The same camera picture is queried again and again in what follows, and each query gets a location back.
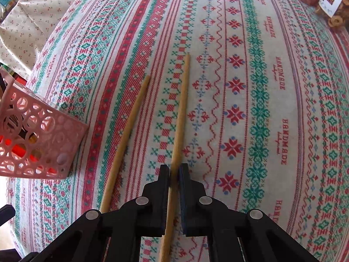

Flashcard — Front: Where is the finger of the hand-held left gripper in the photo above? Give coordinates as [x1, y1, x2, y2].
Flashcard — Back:
[0, 205, 16, 227]

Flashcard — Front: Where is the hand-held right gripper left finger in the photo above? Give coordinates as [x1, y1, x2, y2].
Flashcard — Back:
[20, 164, 171, 262]

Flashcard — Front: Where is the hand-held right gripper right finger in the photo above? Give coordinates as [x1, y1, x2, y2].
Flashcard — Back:
[178, 163, 321, 262]

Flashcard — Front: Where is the wooden chopstick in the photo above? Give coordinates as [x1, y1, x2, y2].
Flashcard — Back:
[159, 54, 191, 262]
[100, 75, 151, 214]

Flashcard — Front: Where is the pink perforated plastic basket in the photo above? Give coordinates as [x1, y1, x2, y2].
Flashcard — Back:
[0, 65, 89, 180]

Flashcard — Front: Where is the white floral cloth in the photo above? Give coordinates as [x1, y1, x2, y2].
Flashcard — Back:
[0, 0, 91, 80]

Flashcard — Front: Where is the blue label jar black lid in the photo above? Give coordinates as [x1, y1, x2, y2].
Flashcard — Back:
[0, 0, 21, 23]

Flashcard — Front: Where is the jar of brown dried rings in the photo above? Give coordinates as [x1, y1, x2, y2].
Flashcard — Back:
[315, 0, 349, 32]

